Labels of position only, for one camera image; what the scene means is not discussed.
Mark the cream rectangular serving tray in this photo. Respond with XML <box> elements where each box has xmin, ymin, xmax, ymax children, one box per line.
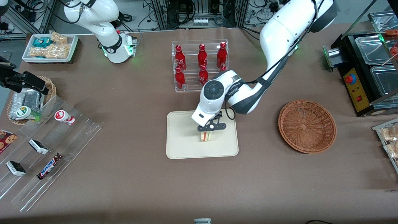
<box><xmin>166</xmin><ymin>109</ymin><xmax>239</xmax><ymax>159</ymax></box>

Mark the light wicker basket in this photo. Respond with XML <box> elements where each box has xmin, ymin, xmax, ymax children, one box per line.
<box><xmin>7</xmin><ymin>76</ymin><xmax>57</xmax><ymax>125</ymax></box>

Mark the white rectangular snack tray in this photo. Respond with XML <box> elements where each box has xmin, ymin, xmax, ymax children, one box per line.
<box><xmin>22</xmin><ymin>34</ymin><xmax>79</xmax><ymax>64</ymax></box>

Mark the brown round wicker basket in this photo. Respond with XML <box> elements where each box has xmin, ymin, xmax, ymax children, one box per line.
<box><xmin>278</xmin><ymin>99</ymin><xmax>337</xmax><ymax>154</ymax></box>

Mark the tray of pastry bags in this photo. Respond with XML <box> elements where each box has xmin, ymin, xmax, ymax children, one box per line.
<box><xmin>372</xmin><ymin>118</ymin><xmax>398</xmax><ymax>173</ymax></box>

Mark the aluminium foil food container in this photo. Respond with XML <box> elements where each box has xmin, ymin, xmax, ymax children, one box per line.
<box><xmin>9</xmin><ymin>88</ymin><xmax>46</xmax><ymax>120</ymax></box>

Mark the teal snack packet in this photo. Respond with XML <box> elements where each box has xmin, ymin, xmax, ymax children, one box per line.
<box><xmin>33</xmin><ymin>37</ymin><xmax>52</xmax><ymax>48</ymax></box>

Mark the large rice cracker pack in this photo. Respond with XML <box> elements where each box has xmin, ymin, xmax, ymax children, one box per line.
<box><xmin>29</xmin><ymin>44</ymin><xmax>71</xmax><ymax>59</ymax></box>

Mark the green yogurt drink bottle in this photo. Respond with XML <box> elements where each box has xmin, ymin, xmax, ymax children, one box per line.
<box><xmin>16</xmin><ymin>106</ymin><xmax>41</xmax><ymax>122</ymax></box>

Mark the clear acrylic bottle rack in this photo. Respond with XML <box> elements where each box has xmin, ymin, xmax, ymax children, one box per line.
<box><xmin>172</xmin><ymin>39</ymin><xmax>228</xmax><ymax>92</ymax></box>

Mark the small rice cracker bar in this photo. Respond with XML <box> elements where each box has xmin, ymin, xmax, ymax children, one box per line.
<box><xmin>50</xmin><ymin>31</ymin><xmax>68</xmax><ymax>44</ymax></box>

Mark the red chocolate chip cookie box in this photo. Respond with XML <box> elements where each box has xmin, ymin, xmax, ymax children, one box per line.
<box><xmin>0</xmin><ymin>129</ymin><xmax>18</xmax><ymax>154</ymax></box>

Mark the red capped yogurt bottle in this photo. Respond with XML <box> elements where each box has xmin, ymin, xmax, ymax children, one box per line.
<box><xmin>54</xmin><ymin>110</ymin><xmax>76</xmax><ymax>125</ymax></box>

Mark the small black white box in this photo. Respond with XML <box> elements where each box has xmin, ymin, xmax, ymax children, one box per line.
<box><xmin>6</xmin><ymin>161</ymin><xmax>26</xmax><ymax>177</ymax></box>
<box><xmin>28</xmin><ymin>139</ymin><xmax>49</xmax><ymax>155</ymax></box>

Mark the clear acrylic stepped shelf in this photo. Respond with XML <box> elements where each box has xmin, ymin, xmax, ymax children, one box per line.
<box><xmin>0</xmin><ymin>95</ymin><xmax>104</xmax><ymax>212</ymax></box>

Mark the Snickers chocolate bar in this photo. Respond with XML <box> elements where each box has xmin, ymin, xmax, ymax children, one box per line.
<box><xmin>37</xmin><ymin>153</ymin><xmax>63</xmax><ymax>180</ymax></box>

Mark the black food warmer machine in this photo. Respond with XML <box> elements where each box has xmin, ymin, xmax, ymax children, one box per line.
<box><xmin>323</xmin><ymin>11</ymin><xmax>398</xmax><ymax>117</ymax></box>

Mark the steel warmer pan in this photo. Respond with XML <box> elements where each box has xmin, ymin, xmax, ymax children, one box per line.
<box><xmin>355</xmin><ymin>35</ymin><xmax>393</xmax><ymax>66</ymax></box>
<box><xmin>371</xmin><ymin>65</ymin><xmax>398</xmax><ymax>97</ymax></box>

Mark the wrapped cracker pack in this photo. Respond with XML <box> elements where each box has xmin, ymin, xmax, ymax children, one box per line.
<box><xmin>380</xmin><ymin>124</ymin><xmax>398</xmax><ymax>142</ymax></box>
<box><xmin>384</xmin><ymin>143</ymin><xmax>398</xmax><ymax>160</ymax></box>

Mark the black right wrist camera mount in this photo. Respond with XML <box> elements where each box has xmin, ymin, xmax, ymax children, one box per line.
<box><xmin>0</xmin><ymin>71</ymin><xmax>49</xmax><ymax>96</ymax></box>

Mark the aluminium frame post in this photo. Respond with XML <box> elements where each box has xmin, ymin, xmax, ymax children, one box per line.
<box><xmin>235</xmin><ymin>0</ymin><xmax>249</xmax><ymax>28</ymax></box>
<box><xmin>151</xmin><ymin>0</ymin><xmax>170</xmax><ymax>30</ymax></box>

